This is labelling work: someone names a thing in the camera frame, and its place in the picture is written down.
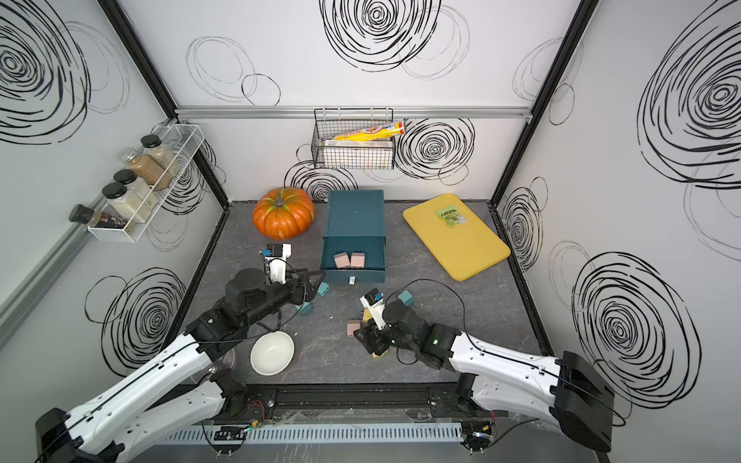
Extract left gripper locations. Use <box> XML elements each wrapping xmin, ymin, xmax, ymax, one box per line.
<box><xmin>242</xmin><ymin>265</ymin><xmax>325</xmax><ymax>330</ymax></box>

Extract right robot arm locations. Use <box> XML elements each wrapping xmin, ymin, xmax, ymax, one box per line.
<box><xmin>353</xmin><ymin>292</ymin><xmax>615</xmax><ymax>453</ymax></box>

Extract black wire basket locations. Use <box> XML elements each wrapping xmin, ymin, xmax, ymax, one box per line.
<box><xmin>311</xmin><ymin>107</ymin><xmax>398</xmax><ymax>170</ymax></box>

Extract white spice jar middle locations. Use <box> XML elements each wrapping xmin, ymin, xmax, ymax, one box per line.
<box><xmin>113</xmin><ymin>169</ymin><xmax>157</xmax><ymax>210</ymax></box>

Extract spice jar far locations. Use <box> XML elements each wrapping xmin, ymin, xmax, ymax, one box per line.
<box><xmin>141</xmin><ymin>134</ymin><xmax>179</xmax><ymax>177</ymax></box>

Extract clear acrylic spice shelf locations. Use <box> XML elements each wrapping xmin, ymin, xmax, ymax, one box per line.
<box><xmin>83</xmin><ymin>123</ymin><xmax>208</xmax><ymax>251</ymax></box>

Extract white spice jar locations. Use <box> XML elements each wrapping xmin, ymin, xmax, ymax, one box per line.
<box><xmin>113</xmin><ymin>169</ymin><xmax>157</xmax><ymax>210</ymax></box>
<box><xmin>102</xmin><ymin>181</ymin><xmax>152</xmax><ymax>224</ymax></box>

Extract brown spice jar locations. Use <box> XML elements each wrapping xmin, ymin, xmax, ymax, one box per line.
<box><xmin>119</xmin><ymin>149</ymin><xmax>172</xmax><ymax>191</ymax></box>

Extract pink plug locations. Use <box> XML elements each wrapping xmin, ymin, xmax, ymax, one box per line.
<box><xmin>333</xmin><ymin>252</ymin><xmax>351</xmax><ymax>269</ymax></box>
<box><xmin>350</xmin><ymin>252</ymin><xmax>366</xmax><ymax>269</ymax></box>
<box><xmin>347</xmin><ymin>320</ymin><xmax>362</xmax><ymax>338</ymax></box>

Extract dark spice jar lying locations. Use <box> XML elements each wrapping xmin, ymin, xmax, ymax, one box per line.
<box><xmin>69</xmin><ymin>204</ymin><xmax>127</xmax><ymax>230</ymax></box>

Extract yellow tube package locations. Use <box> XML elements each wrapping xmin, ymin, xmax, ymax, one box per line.
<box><xmin>332</xmin><ymin>121</ymin><xmax>405</xmax><ymax>142</ymax></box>

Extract yellow cutting board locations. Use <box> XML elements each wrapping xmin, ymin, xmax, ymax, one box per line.
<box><xmin>403</xmin><ymin>193</ymin><xmax>511</xmax><ymax>282</ymax></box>

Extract orange pumpkin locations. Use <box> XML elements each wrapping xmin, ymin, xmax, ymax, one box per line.
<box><xmin>252</xmin><ymin>187</ymin><xmax>316</xmax><ymax>241</ymax></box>

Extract white bowl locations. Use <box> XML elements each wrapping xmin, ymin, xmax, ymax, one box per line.
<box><xmin>250</xmin><ymin>331</ymin><xmax>295</xmax><ymax>376</ymax></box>

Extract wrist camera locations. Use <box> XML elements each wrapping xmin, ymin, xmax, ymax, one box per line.
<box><xmin>359</xmin><ymin>289</ymin><xmax>386</xmax><ymax>329</ymax></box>
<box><xmin>261</xmin><ymin>243</ymin><xmax>293</xmax><ymax>285</ymax></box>

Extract teal drawer cabinet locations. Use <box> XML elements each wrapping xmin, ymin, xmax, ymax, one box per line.
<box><xmin>320</xmin><ymin>190</ymin><xmax>387</xmax><ymax>285</ymax></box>

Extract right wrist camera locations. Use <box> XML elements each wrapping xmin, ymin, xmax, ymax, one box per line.
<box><xmin>359</xmin><ymin>289</ymin><xmax>386</xmax><ymax>329</ymax></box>

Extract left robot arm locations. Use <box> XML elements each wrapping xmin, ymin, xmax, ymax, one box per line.
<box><xmin>35</xmin><ymin>268</ymin><xmax>326</xmax><ymax>462</ymax></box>

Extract white spice jar near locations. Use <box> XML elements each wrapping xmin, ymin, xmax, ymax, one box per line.
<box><xmin>102</xmin><ymin>181</ymin><xmax>152</xmax><ymax>224</ymax></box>

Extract grey slotted cable duct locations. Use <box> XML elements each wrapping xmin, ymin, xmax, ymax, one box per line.
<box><xmin>162</xmin><ymin>422</ymin><xmax>463</xmax><ymax>446</ymax></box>

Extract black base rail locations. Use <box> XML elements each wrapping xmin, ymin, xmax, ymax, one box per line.
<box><xmin>216</xmin><ymin>382</ymin><xmax>509</xmax><ymax>421</ymax></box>

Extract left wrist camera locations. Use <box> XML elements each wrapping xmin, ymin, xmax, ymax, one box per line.
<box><xmin>261</xmin><ymin>243</ymin><xmax>293</xmax><ymax>285</ymax></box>

